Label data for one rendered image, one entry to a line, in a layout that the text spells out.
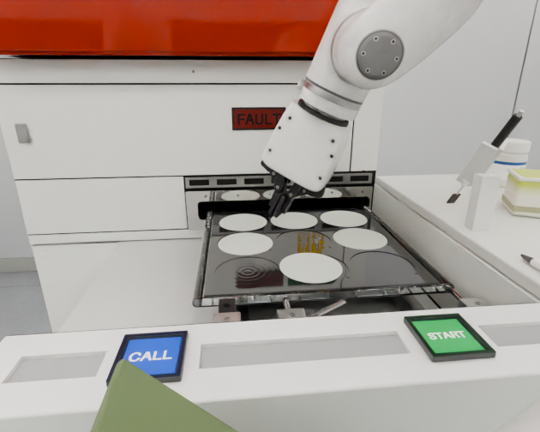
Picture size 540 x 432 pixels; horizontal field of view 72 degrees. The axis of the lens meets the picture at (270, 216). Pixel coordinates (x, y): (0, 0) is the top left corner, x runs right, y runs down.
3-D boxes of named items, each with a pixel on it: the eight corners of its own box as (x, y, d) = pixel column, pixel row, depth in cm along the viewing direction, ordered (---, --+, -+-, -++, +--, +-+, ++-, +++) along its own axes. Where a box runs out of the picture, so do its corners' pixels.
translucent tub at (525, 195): (499, 203, 69) (507, 166, 67) (546, 207, 67) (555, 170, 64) (510, 216, 62) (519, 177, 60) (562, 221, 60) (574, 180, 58)
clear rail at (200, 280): (207, 215, 85) (207, 210, 84) (213, 215, 85) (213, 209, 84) (191, 309, 50) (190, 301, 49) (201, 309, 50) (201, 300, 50)
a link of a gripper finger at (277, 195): (270, 169, 55) (254, 205, 58) (288, 179, 54) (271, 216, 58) (278, 165, 58) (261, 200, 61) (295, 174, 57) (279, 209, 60)
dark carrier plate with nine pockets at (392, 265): (213, 214, 84) (213, 212, 83) (362, 209, 87) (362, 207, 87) (203, 299, 51) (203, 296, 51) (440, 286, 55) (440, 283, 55)
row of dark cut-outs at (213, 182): (186, 187, 85) (185, 177, 85) (370, 183, 90) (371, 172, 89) (185, 188, 85) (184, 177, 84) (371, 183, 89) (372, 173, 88)
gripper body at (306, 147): (285, 88, 48) (255, 163, 53) (355, 124, 46) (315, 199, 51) (303, 87, 55) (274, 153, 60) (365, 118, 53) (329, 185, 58)
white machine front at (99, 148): (34, 241, 88) (-9, 58, 75) (367, 227, 96) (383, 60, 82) (28, 246, 85) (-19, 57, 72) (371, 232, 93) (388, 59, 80)
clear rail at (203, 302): (192, 304, 51) (191, 295, 51) (450, 289, 55) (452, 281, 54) (191, 309, 50) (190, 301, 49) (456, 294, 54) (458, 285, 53)
